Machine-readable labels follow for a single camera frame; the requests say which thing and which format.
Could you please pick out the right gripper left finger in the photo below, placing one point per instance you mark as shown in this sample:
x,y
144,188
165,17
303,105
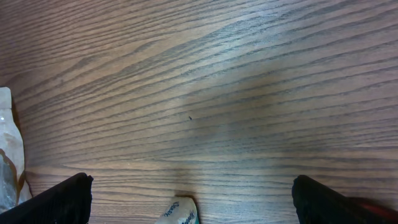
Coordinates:
x,y
68,202

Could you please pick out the teal Kleenex tissue pack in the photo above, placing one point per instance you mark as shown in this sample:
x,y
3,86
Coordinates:
x,y
181,210

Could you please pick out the brown snack bag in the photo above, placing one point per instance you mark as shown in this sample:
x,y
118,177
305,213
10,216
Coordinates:
x,y
14,187

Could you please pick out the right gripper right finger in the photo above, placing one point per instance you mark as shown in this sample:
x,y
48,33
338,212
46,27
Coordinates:
x,y
316,203

